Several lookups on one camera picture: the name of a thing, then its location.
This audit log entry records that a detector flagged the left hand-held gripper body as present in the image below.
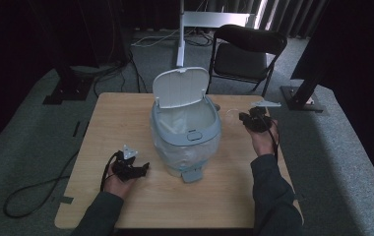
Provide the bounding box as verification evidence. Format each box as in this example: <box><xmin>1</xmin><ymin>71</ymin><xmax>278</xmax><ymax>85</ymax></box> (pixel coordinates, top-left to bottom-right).
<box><xmin>110</xmin><ymin>144</ymin><xmax>144</xmax><ymax>182</ymax></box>

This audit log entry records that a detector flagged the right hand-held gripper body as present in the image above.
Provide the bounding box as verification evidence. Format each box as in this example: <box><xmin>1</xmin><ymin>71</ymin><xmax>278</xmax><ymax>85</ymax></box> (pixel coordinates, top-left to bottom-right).
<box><xmin>245</xmin><ymin>100</ymin><xmax>281</xmax><ymax>134</ymax></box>

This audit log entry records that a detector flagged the clear round plastic lid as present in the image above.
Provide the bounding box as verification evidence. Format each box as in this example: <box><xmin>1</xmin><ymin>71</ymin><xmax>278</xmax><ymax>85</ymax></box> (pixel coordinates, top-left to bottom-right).
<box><xmin>224</xmin><ymin>107</ymin><xmax>242</xmax><ymax>127</ymax></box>

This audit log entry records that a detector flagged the white lidded trash can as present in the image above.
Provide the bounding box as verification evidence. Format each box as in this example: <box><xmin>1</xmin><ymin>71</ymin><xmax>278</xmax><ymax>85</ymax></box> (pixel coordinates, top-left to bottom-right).
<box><xmin>150</xmin><ymin>66</ymin><xmax>222</xmax><ymax>184</ymax></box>

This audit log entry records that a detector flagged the person's left hand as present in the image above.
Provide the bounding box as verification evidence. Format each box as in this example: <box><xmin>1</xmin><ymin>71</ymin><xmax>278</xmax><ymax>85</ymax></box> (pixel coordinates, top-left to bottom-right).
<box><xmin>103</xmin><ymin>161</ymin><xmax>138</xmax><ymax>200</ymax></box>

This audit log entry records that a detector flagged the person's right hand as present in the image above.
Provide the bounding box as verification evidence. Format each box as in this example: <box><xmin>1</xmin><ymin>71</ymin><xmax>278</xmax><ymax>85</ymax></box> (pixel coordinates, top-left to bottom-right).
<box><xmin>244</xmin><ymin>119</ymin><xmax>280</xmax><ymax>157</ymax></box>

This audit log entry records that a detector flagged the black stand with base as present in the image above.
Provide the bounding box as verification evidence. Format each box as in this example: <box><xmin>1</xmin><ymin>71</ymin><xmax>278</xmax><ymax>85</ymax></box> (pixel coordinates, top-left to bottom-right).
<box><xmin>280</xmin><ymin>63</ymin><xmax>326</xmax><ymax>114</ymax></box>
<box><xmin>42</xmin><ymin>48</ymin><xmax>94</xmax><ymax>106</ymax></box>

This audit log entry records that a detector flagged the white plastic trash bag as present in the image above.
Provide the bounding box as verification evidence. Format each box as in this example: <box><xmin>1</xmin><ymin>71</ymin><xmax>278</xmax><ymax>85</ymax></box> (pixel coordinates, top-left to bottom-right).
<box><xmin>152</xmin><ymin>98</ymin><xmax>221</xmax><ymax>178</ymax></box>

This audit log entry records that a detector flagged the black folding chair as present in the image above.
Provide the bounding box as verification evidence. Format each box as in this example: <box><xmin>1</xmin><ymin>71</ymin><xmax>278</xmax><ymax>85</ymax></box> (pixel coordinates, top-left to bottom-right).
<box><xmin>207</xmin><ymin>24</ymin><xmax>288</xmax><ymax>98</ymax></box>

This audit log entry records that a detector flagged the silver metal stand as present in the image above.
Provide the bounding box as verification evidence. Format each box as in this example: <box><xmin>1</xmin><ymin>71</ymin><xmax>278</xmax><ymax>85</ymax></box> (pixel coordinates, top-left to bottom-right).
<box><xmin>175</xmin><ymin>0</ymin><xmax>258</xmax><ymax>69</ymax></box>

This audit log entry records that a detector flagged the grey pleated curtain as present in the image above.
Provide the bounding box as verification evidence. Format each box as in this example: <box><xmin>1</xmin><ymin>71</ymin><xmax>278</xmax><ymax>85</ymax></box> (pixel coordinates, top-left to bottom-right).
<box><xmin>204</xmin><ymin>0</ymin><xmax>327</xmax><ymax>39</ymax></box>

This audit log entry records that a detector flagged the left hand-held gripper cable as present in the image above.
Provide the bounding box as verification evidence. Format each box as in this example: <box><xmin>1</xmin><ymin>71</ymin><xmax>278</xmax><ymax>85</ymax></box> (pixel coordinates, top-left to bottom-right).
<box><xmin>99</xmin><ymin>150</ymin><xmax>121</xmax><ymax>193</ymax></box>

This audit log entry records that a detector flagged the hand-held gripper cable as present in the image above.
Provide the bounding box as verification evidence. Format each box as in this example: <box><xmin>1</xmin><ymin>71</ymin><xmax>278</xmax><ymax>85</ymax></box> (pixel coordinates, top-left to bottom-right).
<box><xmin>263</xmin><ymin>114</ymin><xmax>281</xmax><ymax>164</ymax></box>
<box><xmin>99</xmin><ymin>150</ymin><xmax>121</xmax><ymax>193</ymax></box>

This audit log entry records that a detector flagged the right hand-held gripper cable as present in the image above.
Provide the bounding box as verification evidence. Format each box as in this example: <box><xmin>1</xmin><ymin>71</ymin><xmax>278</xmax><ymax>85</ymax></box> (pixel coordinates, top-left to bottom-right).
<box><xmin>263</xmin><ymin>114</ymin><xmax>281</xmax><ymax>164</ymax></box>

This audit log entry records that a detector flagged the bundle of black cables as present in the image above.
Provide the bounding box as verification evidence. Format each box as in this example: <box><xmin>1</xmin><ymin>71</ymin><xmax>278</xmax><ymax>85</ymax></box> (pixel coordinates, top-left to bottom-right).
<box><xmin>91</xmin><ymin>45</ymin><xmax>151</xmax><ymax>96</ymax></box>

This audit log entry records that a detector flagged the black floor cable loop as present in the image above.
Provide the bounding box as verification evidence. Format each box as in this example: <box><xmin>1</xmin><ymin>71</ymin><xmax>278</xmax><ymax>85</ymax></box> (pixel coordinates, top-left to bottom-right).
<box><xmin>2</xmin><ymin>148</ymin><xmax>82</xmax><ymax>219</ymax></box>

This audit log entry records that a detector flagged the white floor cable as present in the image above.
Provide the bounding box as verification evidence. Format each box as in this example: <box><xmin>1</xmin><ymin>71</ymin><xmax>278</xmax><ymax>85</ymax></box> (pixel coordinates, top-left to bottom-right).
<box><xmin>130</xmin><ymin>29</ymin><xmax>181</xmax><ymax>49</ymax></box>

